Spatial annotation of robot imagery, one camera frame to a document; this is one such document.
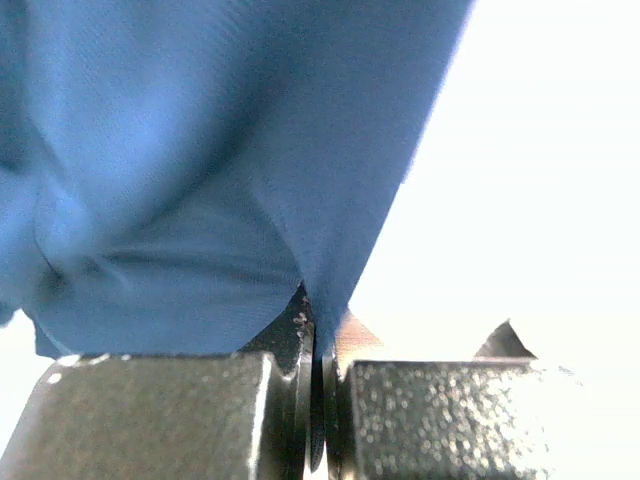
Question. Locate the navy blue shorts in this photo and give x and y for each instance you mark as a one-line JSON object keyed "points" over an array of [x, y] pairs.
{"points": [[172, 172]]}

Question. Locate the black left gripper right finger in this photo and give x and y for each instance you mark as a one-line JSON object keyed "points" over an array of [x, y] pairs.
{"points": [[484, 418]]}

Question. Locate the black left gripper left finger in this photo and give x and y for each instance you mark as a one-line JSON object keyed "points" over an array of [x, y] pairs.
{"points": [[241, 416]]}

